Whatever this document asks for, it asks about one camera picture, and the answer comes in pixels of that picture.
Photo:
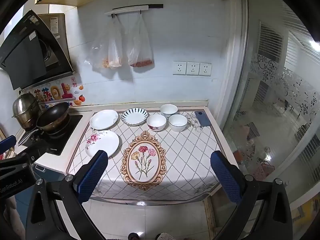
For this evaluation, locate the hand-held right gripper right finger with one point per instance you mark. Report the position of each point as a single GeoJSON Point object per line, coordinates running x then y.
{"type": "Point", "coordinates": [226, 180]}

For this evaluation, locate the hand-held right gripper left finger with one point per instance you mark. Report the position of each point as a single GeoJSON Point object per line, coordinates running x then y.
{"type": "Point", "coordinates": [91, 180]}

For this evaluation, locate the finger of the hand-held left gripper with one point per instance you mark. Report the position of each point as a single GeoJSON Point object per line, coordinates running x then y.
{"type": "Point", "coordinates": [7, 143]}

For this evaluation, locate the white plate with pink flowers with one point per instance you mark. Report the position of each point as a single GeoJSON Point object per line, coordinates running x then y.
{"type": "Point", "coordinates": [103, 142]}

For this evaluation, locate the plain white plate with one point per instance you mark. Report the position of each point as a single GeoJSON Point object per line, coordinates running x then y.
{"type": "Point", "coordinates": [103, 119]}

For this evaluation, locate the white bowl with blue rim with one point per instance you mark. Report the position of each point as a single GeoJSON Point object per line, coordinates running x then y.
{"type": "Point", "coordinates": [177, 123]}

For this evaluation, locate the white plate with dark stripes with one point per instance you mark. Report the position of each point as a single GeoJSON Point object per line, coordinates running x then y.
{"type": "Point", "coordinates": [134, 116]}

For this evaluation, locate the stainless steel pot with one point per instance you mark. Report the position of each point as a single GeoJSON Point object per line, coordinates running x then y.
{"type": "Point", "coordinates": [25, 105]}

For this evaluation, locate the black cooktop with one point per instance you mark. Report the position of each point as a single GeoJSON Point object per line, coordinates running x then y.
{"type": "Point", "coordinates": [68, 135]}

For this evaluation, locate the printed floral tablecloth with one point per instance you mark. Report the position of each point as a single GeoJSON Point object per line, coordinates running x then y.
{"type": "Point", "coordinates": [182, 152]}

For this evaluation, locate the dark wok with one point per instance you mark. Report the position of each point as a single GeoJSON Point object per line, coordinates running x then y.
{"type": "Point", "coordinates": [53, 115]}

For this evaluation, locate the blue smartphone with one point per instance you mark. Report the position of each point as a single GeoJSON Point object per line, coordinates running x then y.
{"type": "Point", "coordinates": [203, 118]}

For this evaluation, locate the person's left foot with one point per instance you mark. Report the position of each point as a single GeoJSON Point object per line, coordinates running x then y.
{"type": "Point", "coordinates": [135, 236]}

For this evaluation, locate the person's foot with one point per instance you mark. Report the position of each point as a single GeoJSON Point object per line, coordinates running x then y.
{"type": "Point", "coordinates": [163, 236]}
{"type": "Point", "coordinates": [135, 236]}

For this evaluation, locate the person's right foot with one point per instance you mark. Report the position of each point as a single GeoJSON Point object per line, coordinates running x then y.
{"type": "Point", "coordinates": [163, 236]}

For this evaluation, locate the white bowl with red flowers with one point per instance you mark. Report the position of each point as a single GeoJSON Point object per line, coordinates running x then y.
{"type": "Point", "coordinates": [156, 123]}

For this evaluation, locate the black range hood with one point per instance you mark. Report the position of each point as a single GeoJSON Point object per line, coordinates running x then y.
{"type": "Point", "coordinates": [22, 55]}

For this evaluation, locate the white bowl with coloured dots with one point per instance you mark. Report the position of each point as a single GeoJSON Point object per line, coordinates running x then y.
{"type": "Point", "coordinates": [169, 110]}

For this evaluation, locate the clear plastic bag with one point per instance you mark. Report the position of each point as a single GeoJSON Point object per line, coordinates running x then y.
{"type": "Point", "coordinates": [96, 47]}

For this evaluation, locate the plastic bag with red contents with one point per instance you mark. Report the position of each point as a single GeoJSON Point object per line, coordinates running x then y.
{"type": "Point", "coordinates": [140, 55]}

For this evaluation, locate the colourful wall stickers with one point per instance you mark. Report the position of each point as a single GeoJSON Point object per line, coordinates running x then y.
{"type": "Point", "coordinates": [67, 92]}

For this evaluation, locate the white wall socket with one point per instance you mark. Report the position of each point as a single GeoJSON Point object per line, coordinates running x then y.
{"type": "Point", "coordinates": [192, 68]}
{"type": "Point", "coordinates": [179, 68]}
{"type": "Point", "coordinates": [205, 69]}

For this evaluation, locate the wall hook rail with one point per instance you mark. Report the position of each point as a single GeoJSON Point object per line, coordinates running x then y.
{"type": "Point", "coordinates": [130, 9]}

